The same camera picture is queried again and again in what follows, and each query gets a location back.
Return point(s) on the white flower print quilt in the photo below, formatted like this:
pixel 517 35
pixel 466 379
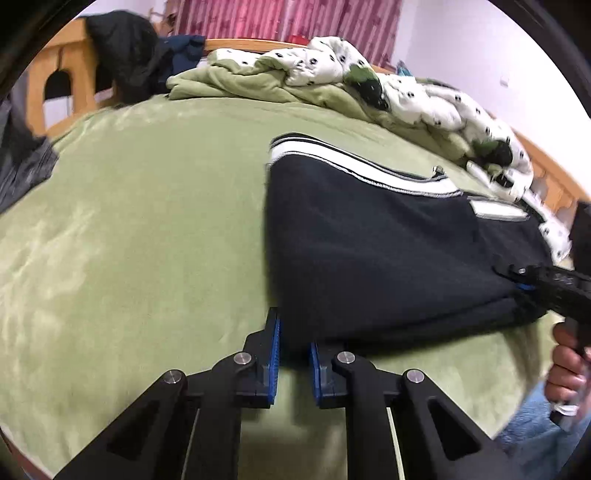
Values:
pixel 497 159

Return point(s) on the person's right hand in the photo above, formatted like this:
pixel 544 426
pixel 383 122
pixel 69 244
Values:
pixel 569 374

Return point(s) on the wooden bed frame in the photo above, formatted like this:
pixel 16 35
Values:
pixel 68 64

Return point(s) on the pink striped curtain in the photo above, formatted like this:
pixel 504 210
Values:
pixel 371 26

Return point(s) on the navy blue garment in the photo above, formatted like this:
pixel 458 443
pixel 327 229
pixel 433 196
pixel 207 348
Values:
pixel 181 53

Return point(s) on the black pants white stripe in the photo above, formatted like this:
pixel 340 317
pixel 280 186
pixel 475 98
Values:
pixel 369 258

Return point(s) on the green fleece bed sheet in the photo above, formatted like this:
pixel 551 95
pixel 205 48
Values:
pixel 144 252

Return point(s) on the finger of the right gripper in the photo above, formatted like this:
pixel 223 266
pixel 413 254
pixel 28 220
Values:
pixel 512 272

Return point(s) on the black jacket on footboard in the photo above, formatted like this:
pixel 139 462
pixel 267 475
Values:
pixel 128 46

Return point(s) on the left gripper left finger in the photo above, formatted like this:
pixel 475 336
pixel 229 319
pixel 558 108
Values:
pixel 187 426

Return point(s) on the green fleece blanket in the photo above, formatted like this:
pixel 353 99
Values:
pixel 226 79

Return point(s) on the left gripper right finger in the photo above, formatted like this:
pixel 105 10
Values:
pixel 403 426

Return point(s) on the grey denim jeans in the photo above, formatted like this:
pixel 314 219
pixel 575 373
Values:
pixel 27 160

